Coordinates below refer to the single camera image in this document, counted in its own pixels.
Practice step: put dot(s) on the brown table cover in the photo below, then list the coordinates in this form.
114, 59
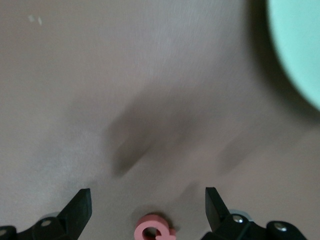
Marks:
100, 75

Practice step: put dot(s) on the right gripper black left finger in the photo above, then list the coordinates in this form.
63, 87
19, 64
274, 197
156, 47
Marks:
75, 215

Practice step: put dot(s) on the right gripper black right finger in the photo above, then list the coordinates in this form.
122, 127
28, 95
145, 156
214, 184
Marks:
217, 217

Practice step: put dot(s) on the pink letter Q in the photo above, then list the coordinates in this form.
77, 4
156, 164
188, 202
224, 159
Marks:
140, 231

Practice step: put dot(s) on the light green round plate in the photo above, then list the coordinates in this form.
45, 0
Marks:
300, 37

